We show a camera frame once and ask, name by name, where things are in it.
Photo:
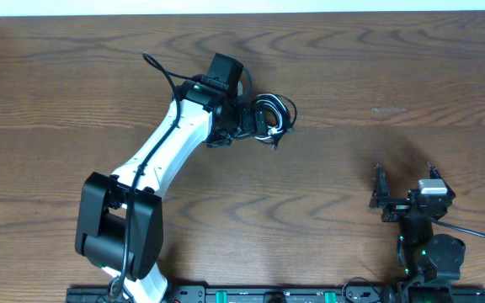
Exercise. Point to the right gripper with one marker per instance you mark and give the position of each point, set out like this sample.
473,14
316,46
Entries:
381,199

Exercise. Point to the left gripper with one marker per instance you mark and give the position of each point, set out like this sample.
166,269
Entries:
250,126

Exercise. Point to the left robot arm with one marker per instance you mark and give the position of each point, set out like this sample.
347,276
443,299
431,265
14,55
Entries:
120,216

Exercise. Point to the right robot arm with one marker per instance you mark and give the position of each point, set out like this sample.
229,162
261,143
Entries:
432,262

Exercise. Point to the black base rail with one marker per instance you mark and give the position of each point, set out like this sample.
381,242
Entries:
351,293

